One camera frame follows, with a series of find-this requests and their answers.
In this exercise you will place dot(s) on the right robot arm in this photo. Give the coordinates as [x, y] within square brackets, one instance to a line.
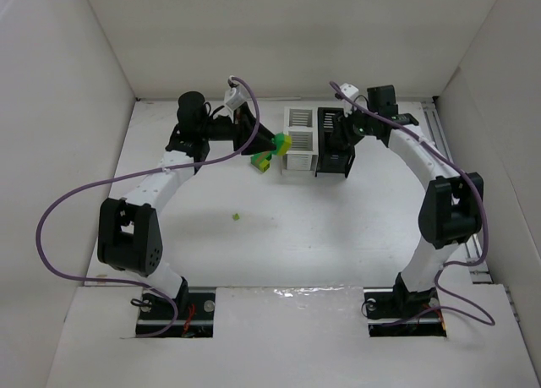
[450, 214]

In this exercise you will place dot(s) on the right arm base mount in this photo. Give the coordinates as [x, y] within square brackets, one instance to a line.
[391, 316]

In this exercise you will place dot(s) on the black slotted container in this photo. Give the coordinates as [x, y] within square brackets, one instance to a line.
[325, 126]

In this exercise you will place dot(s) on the lime square lego brick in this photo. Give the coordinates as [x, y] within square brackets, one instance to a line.
[264, 166]

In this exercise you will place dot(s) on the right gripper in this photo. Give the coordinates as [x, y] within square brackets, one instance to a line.
[338, 139]

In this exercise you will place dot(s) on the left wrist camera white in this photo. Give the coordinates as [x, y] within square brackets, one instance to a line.
[234, 97]

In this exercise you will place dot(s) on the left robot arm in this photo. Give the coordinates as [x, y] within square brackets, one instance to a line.
[129, 235]

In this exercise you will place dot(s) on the white slotted container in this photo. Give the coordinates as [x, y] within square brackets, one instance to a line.
[301, 124]

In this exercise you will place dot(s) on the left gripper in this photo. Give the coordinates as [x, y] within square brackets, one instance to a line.
[242, 130]

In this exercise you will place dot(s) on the green rounded lego brick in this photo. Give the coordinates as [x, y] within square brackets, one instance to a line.
[276, 142]

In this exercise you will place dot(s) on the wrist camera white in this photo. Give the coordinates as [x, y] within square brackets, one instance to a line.
[348, 95]
[234, 97]

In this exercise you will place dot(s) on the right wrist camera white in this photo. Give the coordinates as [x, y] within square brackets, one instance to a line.
[348, 95]

